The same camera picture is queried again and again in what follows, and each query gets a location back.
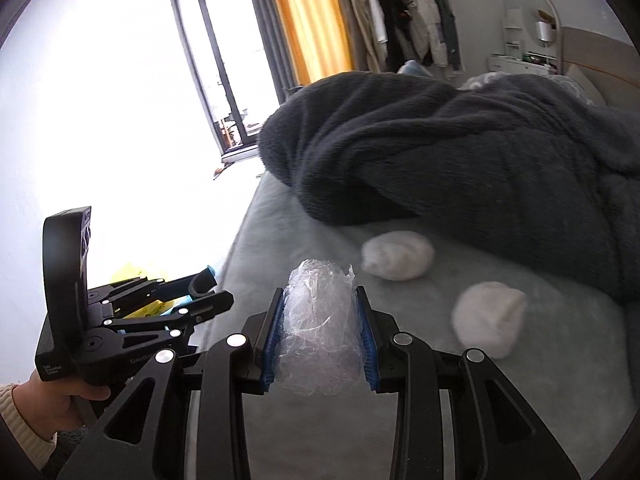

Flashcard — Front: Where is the white hanging jacket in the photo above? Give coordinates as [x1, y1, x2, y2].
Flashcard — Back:
[387, 0, 451, 67]

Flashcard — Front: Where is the clear plastic wrap bundle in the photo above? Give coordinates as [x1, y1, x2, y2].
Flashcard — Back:
[274, 258, 366, 397]

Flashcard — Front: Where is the person's left forearm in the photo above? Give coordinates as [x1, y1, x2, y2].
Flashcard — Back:
[0, 382, 58, 471]

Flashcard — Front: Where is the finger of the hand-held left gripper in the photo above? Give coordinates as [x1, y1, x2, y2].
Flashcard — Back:
[90, 290, 235, 348]
[89, 267, 218, 318]

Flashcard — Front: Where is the yellow plastic bag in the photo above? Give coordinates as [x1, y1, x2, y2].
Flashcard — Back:
[110, 261, 173, 318]

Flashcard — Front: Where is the person's left hand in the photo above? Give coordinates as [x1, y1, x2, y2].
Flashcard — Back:
[12, 367, 111, 415]

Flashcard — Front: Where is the white hanging cloth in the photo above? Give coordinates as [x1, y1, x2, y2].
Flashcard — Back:
[370, 0, 389, 44]

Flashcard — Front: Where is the bed with pale grey sheet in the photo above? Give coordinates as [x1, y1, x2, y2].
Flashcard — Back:
[187, 172, 640, 480]

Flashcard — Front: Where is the beige hanging coat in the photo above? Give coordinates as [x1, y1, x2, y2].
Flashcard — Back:
[347, 0, 388, 71]

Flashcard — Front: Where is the black window frame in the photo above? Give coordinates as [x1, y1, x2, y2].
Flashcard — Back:
[167, 0, 271, 161]

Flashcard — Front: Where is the white grey patterned pillow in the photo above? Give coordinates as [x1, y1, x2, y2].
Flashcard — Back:
[459, 71, 531, 93]

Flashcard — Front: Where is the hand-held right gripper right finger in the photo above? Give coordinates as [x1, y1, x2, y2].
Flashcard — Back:
[354, 285, 583, 480]

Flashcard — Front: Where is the white sock ball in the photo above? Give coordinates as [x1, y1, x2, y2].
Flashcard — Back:
[451, 281, 528, 359]
[361, 231, 435, 281]

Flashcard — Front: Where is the white small shelf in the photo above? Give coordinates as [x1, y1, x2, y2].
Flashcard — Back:
[502, 7, 524, 56]

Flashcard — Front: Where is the white dressing table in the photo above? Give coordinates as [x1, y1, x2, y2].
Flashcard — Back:
[487, 52, 558, 75]

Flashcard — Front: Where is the green hanging garment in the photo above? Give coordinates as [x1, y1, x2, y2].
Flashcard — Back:
[427, 0, 463, 68]

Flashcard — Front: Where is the beige headboard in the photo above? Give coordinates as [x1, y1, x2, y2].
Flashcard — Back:
[560, 25, 640, 111]

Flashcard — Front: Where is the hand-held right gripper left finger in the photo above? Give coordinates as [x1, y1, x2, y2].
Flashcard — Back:
[56, 287, 286, 480]

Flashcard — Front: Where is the black hanging garment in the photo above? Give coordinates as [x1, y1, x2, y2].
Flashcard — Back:
[362, 0, 417, 63]

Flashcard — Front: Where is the yellow curtain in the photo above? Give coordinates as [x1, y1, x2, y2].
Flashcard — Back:
[262, 0, 356, 86]

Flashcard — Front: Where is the light blue pillow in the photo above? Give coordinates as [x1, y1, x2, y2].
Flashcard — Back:
[400, 60, 434, 79]

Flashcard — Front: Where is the dark grey fleece blanket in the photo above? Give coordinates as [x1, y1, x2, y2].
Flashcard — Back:
[259, 71, 640, 306]

